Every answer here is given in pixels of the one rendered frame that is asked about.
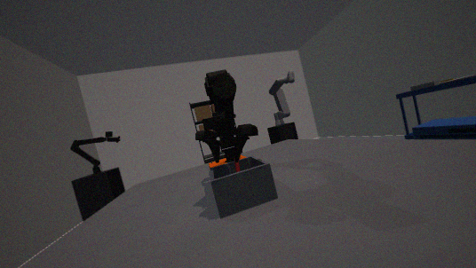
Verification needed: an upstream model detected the red peg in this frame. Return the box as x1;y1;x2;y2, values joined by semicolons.
234;160;240;172

